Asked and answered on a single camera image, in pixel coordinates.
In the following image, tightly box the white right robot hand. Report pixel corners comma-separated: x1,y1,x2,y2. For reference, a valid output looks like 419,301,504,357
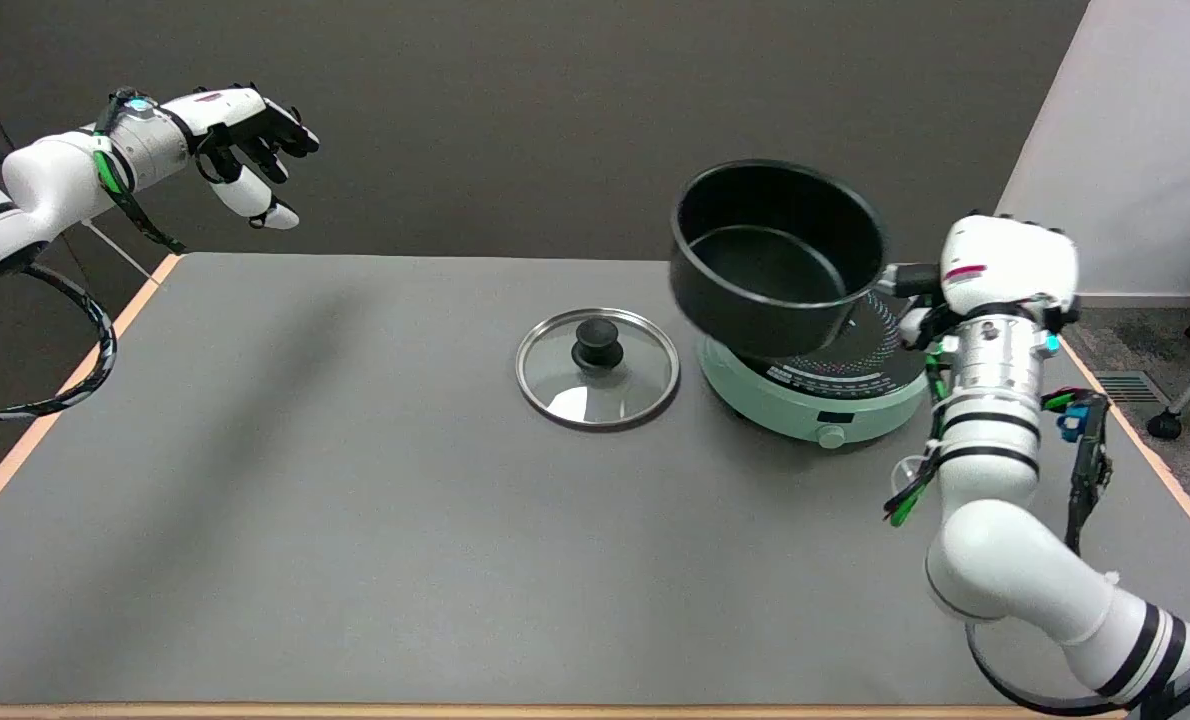
895,212,1081,351

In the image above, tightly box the metal floor vent grille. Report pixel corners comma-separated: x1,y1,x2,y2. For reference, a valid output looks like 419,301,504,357
1094,371,1172,405

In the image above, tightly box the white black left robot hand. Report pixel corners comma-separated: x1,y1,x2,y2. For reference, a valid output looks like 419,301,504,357
189,83,321,231

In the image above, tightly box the glass lid with black knob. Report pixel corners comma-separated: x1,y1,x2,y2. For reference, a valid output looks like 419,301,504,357
515,307,681,431

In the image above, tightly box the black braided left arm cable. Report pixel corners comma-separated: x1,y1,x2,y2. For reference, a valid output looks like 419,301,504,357
0,262,118,422

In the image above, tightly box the green round induction cooker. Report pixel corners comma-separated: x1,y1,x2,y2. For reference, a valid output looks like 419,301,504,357
697,290,942,448

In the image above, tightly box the black pot with handle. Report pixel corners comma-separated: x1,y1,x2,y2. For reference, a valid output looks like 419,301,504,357
669,160,942,359

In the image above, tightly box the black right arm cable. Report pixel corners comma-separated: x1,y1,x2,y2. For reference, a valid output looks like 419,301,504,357
963,388,1190,720

